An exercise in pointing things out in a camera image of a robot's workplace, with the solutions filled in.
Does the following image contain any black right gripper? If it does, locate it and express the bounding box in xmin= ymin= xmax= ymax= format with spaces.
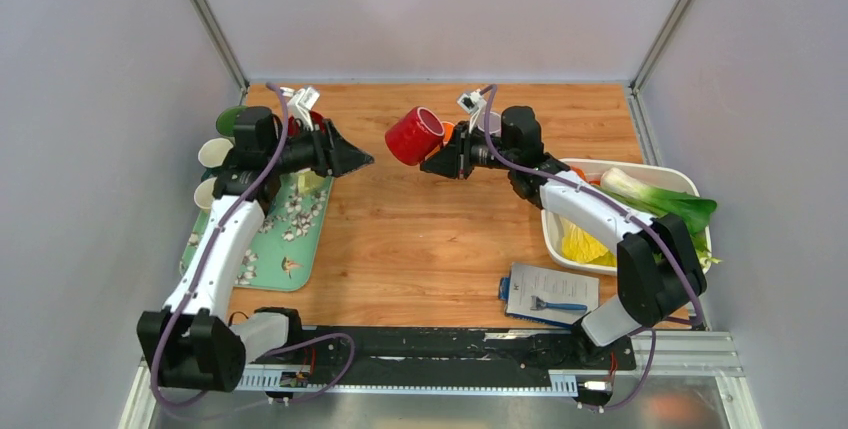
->
xmin=420 ymin=120 xmax=518 ymax=179

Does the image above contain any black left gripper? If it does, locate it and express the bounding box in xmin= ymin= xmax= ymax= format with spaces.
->
xmin=266 ymin=119 xmax=374 ymax=178

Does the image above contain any orange mug black handle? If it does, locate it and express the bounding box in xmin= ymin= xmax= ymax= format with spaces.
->
xmin=442 ymin=121 xmax=455 ymax=145

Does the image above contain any light green octagonal mug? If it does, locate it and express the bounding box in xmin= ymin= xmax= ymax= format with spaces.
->
xmin=296 ymin=171 xmax=326 ymax=195

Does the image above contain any red mug black handle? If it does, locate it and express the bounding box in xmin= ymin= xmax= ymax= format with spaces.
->
xmin=384 ymin=106 xmax=445 ymax=166

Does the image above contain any black skull mug red inside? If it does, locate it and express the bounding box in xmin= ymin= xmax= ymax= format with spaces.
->
xmin=287 ymin=110 xmax=326 ymax=137

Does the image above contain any cream floral mug green inside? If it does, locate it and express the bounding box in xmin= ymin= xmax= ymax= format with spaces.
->
xmin=215 ymin=105 xmax=246 ymax=138

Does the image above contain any dark green octagonal mug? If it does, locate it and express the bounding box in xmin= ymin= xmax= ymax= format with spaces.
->
xmin=197 ymin=137 xmax=234 ymax=169

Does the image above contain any yellow mug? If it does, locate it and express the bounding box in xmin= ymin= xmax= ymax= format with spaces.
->
xmin=193 ymin=177 xmax=216 ymax=213

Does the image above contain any mauve mug black handle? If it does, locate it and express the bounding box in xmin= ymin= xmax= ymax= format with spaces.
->
xmin=470 ymin=110 xmax=501 ymax=137

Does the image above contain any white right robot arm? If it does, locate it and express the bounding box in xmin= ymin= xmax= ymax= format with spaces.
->
xmin=419 ymin=106 xmax=707 ymax=367

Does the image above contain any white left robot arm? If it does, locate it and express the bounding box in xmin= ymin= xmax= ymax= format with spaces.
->
xmin=136 ymin=106 xmax=374 ymax=392

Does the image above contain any green floral serving tray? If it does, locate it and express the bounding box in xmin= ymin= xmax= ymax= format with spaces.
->
xmin=180 ymin=174 xmax=336 ymax=295

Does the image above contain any small orange pumpkin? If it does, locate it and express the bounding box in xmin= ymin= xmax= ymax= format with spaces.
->
xmin=570 ymin=165 xmax=589 ymax=183

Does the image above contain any blue razor package card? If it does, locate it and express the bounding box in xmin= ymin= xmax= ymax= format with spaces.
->
xmin=498 ymin=263 xmax=599 ymax=328

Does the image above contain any white vegetable basin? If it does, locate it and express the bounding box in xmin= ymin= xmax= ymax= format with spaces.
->
xmin=541 ymin=158 xmax=700 ymax=277

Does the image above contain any green bok choy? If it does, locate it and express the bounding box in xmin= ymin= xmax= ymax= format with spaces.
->
xmin=596 ymin=168 xmax=721 ymax=269

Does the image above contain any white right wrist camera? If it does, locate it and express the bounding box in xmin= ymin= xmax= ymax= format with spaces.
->
xmin=457 ymin=89 xmax=487 ymax=129

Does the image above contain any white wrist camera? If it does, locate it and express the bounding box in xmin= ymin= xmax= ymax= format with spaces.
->
xmin=278 ymin=86 xmax=320 ymax=122
xmin=457 ymin=89 xmax=487 ymax=129

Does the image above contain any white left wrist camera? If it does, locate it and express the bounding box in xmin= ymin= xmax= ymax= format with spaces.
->
xmin=278 ymin=86 xmax=320 ymax=122

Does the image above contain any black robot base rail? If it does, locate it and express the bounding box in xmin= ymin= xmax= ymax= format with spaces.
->
xmin=243 ymin=326 xmax=636 ymax=390

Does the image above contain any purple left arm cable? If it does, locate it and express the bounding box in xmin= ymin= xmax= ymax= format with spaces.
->
xmin=149 ymin=82 xmax=356 ymax=409

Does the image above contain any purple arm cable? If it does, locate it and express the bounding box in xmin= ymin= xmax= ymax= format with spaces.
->
xmin=149 ymin=82 xmax=356 ymax=409
xmin=480 ymin=84 xmax=709 ymax=412

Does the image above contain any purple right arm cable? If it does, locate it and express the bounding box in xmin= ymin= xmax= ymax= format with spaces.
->
xmin=480 ymin=84 xmax=709 ymax=412

